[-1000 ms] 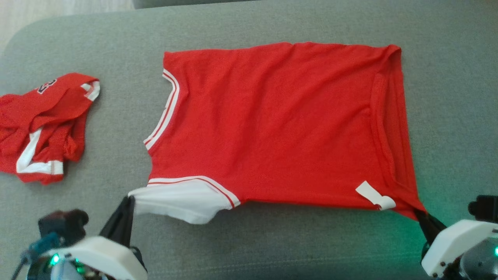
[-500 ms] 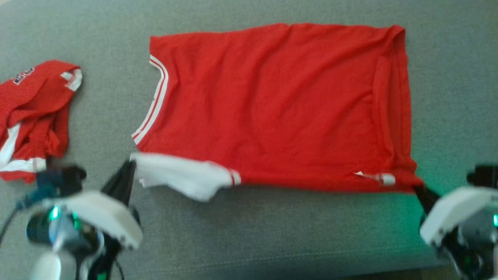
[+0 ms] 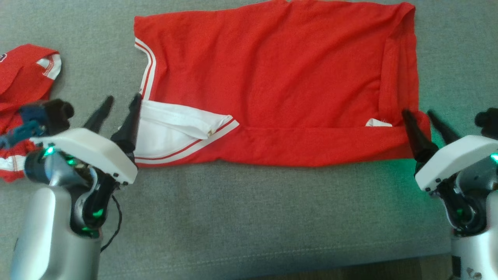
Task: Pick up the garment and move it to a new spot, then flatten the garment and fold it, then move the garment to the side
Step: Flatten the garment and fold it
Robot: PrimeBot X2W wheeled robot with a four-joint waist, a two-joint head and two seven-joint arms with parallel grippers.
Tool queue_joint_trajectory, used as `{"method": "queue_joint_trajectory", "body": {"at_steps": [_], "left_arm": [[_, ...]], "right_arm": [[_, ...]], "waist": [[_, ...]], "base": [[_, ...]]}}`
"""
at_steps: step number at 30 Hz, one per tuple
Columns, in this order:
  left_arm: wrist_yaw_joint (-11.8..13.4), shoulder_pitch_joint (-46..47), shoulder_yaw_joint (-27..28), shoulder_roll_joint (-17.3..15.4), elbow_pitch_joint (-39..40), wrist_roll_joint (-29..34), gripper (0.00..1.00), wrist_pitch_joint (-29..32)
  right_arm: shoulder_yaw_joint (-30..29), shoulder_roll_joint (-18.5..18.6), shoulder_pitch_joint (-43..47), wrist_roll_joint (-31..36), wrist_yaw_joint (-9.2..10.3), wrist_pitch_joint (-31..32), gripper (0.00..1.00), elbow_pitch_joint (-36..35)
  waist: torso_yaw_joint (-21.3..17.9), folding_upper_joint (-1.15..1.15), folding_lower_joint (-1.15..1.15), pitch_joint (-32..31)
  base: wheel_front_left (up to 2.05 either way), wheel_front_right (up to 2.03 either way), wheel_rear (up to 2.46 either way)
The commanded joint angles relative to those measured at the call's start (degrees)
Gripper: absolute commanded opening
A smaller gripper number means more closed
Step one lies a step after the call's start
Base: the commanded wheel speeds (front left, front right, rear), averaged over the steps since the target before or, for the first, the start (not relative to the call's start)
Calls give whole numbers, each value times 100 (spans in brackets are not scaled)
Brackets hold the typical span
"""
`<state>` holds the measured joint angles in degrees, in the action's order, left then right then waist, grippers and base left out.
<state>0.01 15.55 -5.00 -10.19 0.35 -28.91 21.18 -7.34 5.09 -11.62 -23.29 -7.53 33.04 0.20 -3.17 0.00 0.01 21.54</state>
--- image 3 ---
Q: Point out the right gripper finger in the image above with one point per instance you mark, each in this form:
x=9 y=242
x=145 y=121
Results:
x=445 y=132
x=422 y=144

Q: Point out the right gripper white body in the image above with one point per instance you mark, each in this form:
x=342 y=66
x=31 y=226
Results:
x=455 y=155

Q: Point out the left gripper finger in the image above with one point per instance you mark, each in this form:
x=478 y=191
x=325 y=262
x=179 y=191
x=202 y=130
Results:
x=99 y=116
x=130 y=132

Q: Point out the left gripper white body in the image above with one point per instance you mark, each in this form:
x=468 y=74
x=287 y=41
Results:
x=89 y=149

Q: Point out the red mesh shorts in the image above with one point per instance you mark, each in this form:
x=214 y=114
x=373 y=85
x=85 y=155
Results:
x=23 y=74

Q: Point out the red sleeveless jersey shirt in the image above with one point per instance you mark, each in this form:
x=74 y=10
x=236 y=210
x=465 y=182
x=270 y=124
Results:
x=272 y=77

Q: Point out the grey sofa seat cushion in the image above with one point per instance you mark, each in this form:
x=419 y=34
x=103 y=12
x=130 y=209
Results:
x=253 y=214

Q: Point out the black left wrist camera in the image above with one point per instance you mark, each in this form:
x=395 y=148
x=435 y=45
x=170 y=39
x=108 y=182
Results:
x=58 y=112

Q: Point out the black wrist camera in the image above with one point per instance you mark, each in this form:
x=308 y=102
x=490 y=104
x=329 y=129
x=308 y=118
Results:
x=488 y=122
x=58 y=112

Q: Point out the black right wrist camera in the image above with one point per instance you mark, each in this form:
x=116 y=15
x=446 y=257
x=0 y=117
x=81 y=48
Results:
x=488 y=122

